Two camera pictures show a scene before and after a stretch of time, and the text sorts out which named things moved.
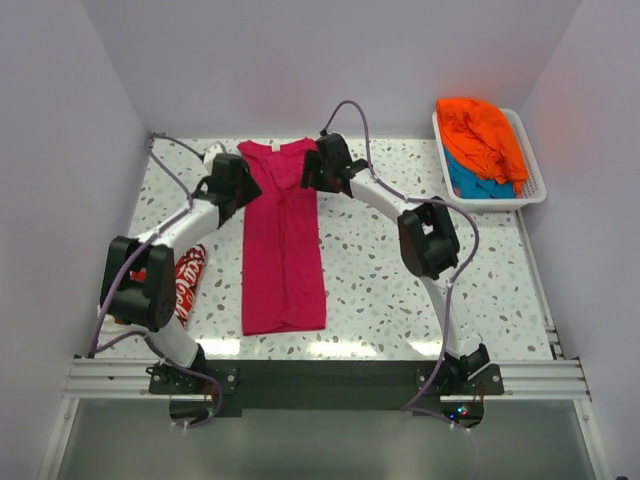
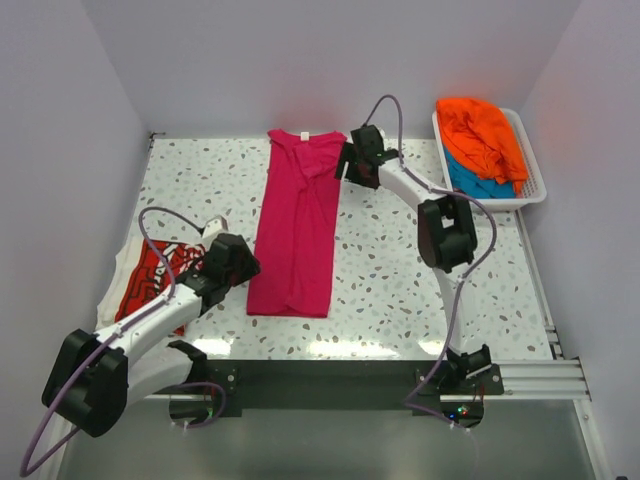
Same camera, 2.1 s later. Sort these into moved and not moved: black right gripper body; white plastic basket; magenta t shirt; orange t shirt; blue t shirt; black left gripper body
Moved: black right gripper body; black left gripper body; magenta t shirt
Not moved: orange t shirt; white plastic basket; blue t shirt
